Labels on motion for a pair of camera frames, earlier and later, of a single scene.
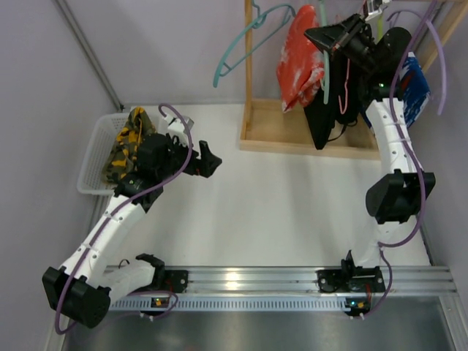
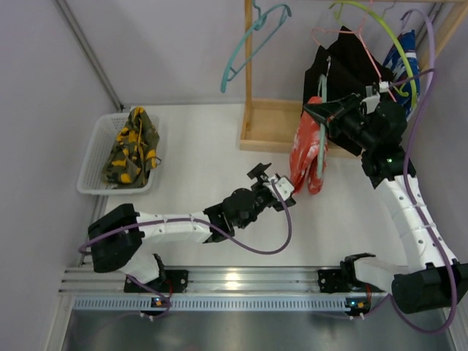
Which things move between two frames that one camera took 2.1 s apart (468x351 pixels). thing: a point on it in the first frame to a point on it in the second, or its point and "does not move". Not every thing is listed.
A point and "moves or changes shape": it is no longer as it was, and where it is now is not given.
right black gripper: (341, 38) to (337, 119)
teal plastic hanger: (257, 22) moves or changes shape
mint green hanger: (325, 86) to (322, 79)
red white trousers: (300, 66) to (304, 153)
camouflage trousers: (122, 157) does not move
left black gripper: (197, 163) to (265, 186)
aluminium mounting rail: (299, 280) does not move
